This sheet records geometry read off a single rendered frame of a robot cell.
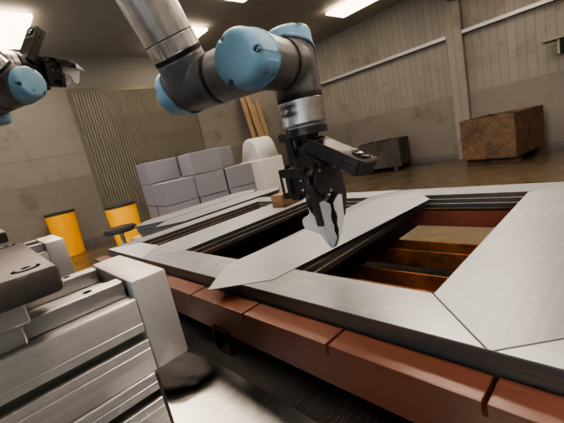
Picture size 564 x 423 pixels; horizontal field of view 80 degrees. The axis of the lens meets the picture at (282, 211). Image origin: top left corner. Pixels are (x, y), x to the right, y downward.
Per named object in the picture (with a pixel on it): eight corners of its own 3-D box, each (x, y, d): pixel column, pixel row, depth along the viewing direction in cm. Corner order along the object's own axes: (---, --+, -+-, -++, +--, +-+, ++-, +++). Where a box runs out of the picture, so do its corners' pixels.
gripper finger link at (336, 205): (324, 239, 65) (315, 193, 63) (350, 241, 61) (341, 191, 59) (314, 244, 63) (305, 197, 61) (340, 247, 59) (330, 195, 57)
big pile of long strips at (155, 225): (250, 197, 222) (248, 188, 221) (293, 195, 193) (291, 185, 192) (130, 237, 170) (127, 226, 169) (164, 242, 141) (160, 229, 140)
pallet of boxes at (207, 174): (237, 227, 524) (218, 148, 501) (267, 230, 459) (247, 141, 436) (160, 254, 455) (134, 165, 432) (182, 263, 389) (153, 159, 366)
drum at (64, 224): (84, 248, 623) (70, 208, 608) (91, 250, 589) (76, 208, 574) (55, 258, 593) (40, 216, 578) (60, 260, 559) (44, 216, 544)
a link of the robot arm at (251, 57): (201, 103, 47) (247, 103, 56) (268, 80, 41) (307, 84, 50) (185, 44, 45) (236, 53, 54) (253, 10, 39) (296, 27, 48)
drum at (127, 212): (154, 245, 522) (140, 200, 508) (123, 256, 491) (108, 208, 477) (142, 243, 555) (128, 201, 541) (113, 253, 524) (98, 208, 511)
